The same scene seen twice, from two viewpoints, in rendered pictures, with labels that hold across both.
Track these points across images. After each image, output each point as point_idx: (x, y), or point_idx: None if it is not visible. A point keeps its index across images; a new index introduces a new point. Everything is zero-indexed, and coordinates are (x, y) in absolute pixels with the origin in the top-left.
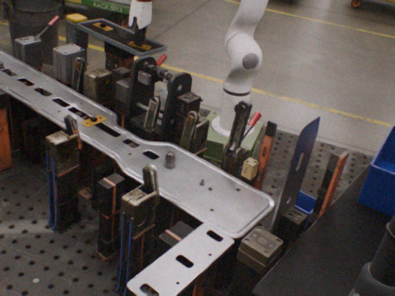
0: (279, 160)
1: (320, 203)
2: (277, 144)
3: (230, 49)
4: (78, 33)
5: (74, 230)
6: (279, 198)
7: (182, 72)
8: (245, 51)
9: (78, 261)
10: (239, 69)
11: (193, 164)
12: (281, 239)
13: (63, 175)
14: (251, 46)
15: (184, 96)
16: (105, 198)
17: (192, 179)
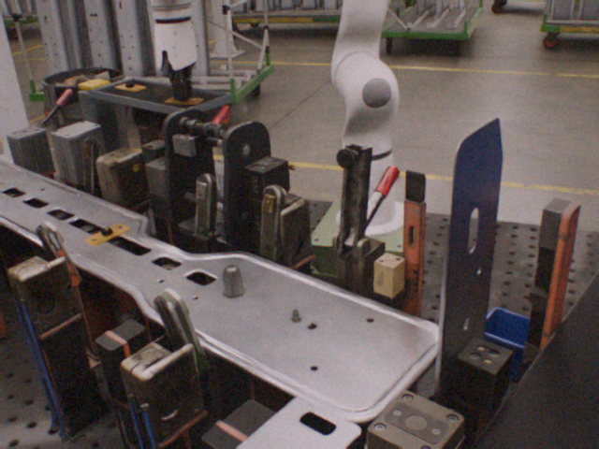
0: None
1: (539, 322)
2: None
3: (340, 81)
4: (99, 108)
5: (98, 432)
6: (441, 320)
7: (246, 121)
8: (364, 77)
9: None
10: (359, 111)
11: (281, 283)
12: (465, 412)
13: (52, 336)
14: (373, 67)
15: (256, 164)
16: (111, 369)
17: (276, 313)
